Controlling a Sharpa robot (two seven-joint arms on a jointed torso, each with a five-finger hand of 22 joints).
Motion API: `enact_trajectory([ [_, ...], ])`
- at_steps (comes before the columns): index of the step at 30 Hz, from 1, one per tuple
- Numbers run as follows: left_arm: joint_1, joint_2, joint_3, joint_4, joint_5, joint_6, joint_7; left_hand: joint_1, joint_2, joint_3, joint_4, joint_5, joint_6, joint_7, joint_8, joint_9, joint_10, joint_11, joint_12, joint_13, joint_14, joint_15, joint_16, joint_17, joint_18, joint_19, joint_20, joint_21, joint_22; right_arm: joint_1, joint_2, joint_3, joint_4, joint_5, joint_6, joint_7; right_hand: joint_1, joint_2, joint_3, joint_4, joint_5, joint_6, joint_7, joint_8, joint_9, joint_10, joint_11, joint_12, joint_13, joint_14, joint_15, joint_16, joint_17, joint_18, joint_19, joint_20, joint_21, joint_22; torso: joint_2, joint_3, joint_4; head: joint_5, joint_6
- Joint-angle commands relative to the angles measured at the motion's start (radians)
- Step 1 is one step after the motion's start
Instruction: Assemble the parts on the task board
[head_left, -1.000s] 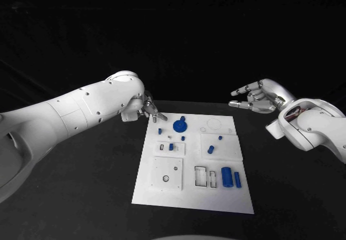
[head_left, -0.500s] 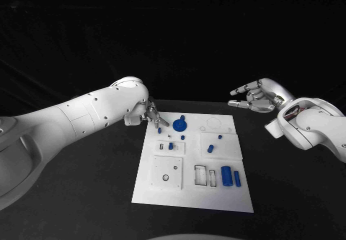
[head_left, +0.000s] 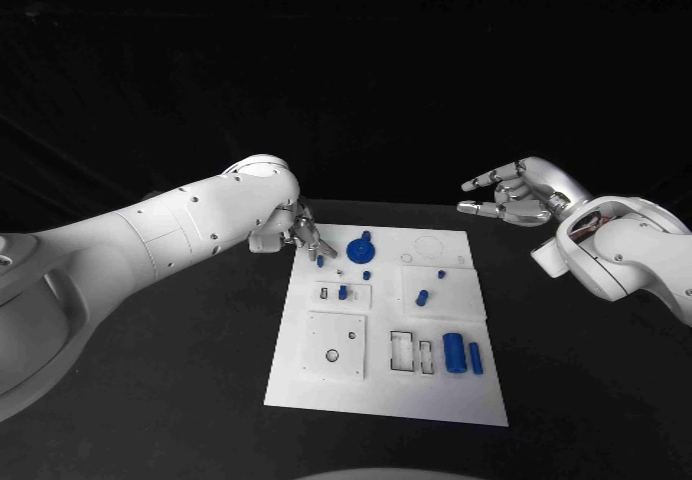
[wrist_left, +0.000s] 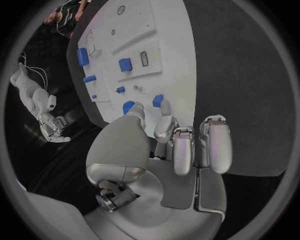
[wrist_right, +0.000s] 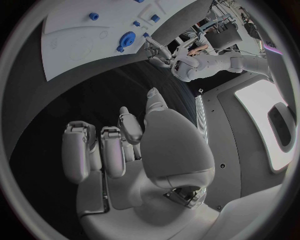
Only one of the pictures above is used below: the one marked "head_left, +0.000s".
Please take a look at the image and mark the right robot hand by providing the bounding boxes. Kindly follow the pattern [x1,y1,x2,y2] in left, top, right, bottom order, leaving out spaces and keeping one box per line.
[456,156,595,228]

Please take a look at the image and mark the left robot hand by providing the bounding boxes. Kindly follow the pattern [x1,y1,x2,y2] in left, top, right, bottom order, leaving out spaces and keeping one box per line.
[274,201,341,263]

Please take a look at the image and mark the white task board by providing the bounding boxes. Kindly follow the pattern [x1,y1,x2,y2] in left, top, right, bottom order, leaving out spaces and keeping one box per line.
[263,223,511,428]

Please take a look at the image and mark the blue gear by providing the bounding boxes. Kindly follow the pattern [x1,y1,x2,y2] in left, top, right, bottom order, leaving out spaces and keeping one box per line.
[347,239,380,264]

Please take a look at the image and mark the thick long blue cylinder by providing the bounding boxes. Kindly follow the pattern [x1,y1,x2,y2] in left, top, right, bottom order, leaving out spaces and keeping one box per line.
[442,332,469,375]

